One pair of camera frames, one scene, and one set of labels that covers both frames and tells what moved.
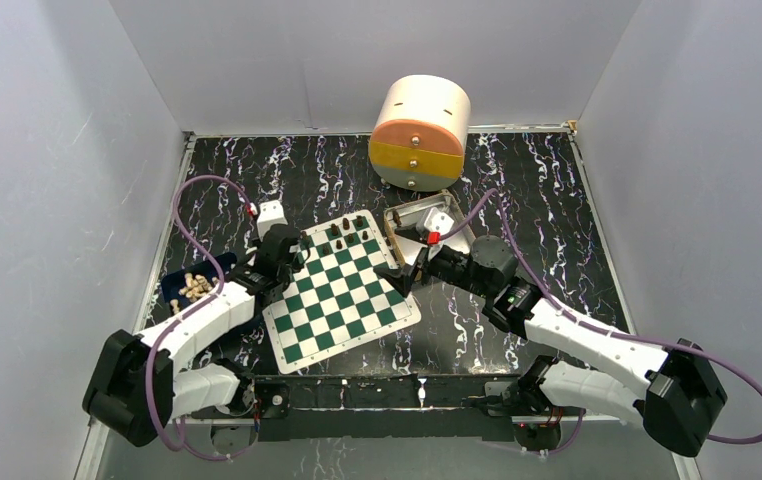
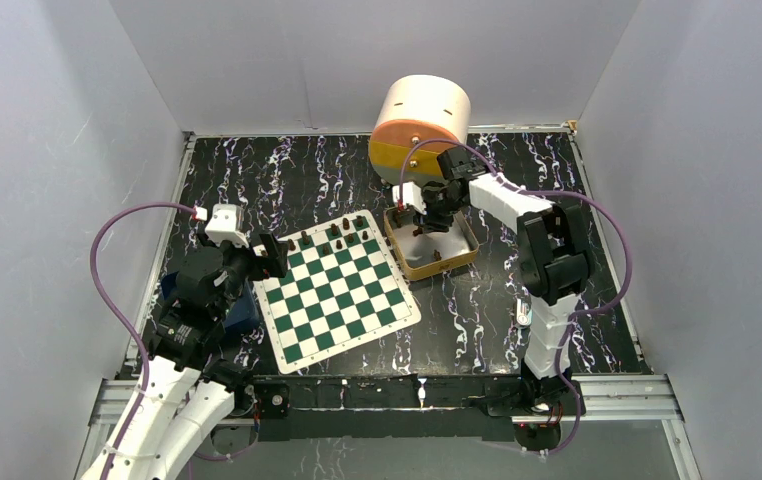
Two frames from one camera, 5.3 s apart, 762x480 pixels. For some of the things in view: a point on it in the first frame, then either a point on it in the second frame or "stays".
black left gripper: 295,265 to 264,266
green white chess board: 336,301 stays
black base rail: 383,409 stays
